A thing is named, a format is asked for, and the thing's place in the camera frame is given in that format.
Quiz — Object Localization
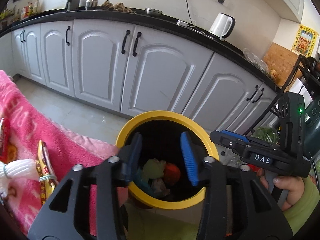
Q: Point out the yellow red snack bag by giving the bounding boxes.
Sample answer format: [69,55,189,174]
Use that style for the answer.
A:
[35,140,58,206]

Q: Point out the white foam net bundle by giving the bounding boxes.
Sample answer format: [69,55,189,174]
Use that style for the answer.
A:
[0,159,40,198]

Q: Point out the red plastic bag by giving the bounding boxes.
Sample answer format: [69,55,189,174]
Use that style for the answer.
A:
[163,163,181,184]

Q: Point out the blue foam net bundle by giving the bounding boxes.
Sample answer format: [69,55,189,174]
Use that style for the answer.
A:
[133,168,151,193]

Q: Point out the green foam net bundle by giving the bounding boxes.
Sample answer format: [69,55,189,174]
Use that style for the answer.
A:
[142,159,166,180]

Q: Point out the clear plastic wrapper bundle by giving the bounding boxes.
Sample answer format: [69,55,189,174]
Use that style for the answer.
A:
[151,178,170,197]

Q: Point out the red snack wrapper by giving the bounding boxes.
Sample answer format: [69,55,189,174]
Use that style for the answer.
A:
[0,118,10,163]

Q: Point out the green sleeve right forearm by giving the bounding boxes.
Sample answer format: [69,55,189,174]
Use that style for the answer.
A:
[283,177,319,235]

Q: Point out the yellow rimmed trash bin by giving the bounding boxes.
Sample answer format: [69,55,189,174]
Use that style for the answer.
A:
[116,111,219,210]

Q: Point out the right hand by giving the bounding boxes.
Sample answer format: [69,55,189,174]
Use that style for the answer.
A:
[273,176,305,211]

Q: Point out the clear plastic bag on floor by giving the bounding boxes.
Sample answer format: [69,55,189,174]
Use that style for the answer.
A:
[230,145,281,171]

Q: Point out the clear bag on counter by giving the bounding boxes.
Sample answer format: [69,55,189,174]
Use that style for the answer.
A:
[242,48,270,76]

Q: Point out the wooden cutting board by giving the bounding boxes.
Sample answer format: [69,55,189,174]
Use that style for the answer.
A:
[263,43,298,86]

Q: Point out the black metal rack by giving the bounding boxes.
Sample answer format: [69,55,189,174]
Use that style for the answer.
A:
[243,54,319,135]

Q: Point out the pink cartoon fleece blanket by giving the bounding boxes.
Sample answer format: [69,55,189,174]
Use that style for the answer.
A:
[1,71,118,235]

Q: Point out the white electric kettle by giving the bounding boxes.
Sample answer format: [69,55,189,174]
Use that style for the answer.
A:
[209,13,236,41]

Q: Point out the white lower cabinets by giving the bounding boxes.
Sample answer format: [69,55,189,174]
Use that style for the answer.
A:
[1,19,276,133]

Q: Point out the white power adapter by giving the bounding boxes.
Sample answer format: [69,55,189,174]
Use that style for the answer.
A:
[176,20,188,27]

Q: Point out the steel bowl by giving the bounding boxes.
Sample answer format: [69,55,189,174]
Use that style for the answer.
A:
[145,8,163,17]

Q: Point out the ginger pile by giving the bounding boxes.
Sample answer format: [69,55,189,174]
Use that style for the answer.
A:
[101,0,136,14]

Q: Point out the steel teapot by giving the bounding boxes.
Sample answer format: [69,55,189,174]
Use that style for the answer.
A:
[85,0,98,10]

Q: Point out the condiment bottles group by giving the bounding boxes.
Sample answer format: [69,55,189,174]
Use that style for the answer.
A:
[1,0,41,24]

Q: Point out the black teapot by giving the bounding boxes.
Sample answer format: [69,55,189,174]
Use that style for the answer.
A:
[66,0,80,11]

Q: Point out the yellow wall poster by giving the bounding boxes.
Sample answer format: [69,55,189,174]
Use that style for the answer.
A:
[291,24,318,57]

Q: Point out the black power cable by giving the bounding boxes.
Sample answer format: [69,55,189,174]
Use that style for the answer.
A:
[182,0,197,27]

